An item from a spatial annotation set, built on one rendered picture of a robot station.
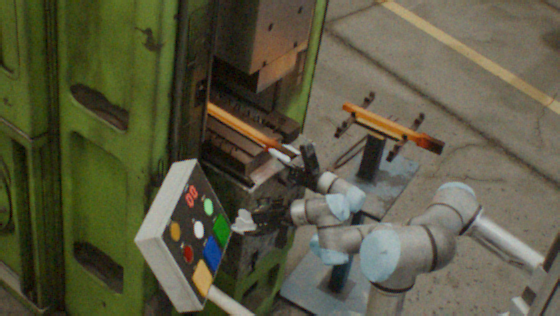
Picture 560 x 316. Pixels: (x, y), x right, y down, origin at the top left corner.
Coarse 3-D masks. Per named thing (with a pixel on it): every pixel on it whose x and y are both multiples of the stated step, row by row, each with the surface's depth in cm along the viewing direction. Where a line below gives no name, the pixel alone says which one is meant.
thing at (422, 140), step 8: (344, 104) 318; (360, 112) 315; (368, 112) 316; (368, 120) 315; (376, 120) 313; (384, 120) 313; (384, 128) 313; (392, 128) 311; (400, 128) 310; (408, 136) 309; (416, 136) 308; (424, 136) 306; (416, 144) 308; (424, 144) 308; (432, 144) 306; (440, 144) 304; (432, 152) 307; (440, 152) 306
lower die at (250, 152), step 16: (208, 112) 298; (240, 112) 301; (208, 128) 293; (224, 128) 293; (256, 128) 295; (208, 144) 290; (224, 144) 288; (240, 144) 288; (256, 144) 288; (224, 160) 288; (240, 160) 283; (256, 160) 287
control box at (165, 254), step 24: (192, 168) 244; (168, 192) 238; (168, 216) 228; (192, 216) 239; (216, 216) 252; (144, 240) 224; (168, 240) 225; (192, 240) 237; (216, 240) 249; (168, 264) 227; (192, 264) 234; (168, 288) 233; (192, 288) 232
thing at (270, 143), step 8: (208, 104) 300; (216, 112) 297; (224, 112) 297; (232, 120) 294; (240, 128) 292; (248, 128) 292; (256, 136) 289; (264, 136) 289; (272, 144) 286; (280, 144) 286; (280, 152) 285; (288, 152) 284
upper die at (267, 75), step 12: (216, 60) 268; (276, 60) 263; (288, 60) 269; (228, 72) 267; (240, 72) 263; (264, 72) 260; (276, 72) 267; (288, 72) 273; (240, 84) 265; (252, 84) 262; (264, 84) 264
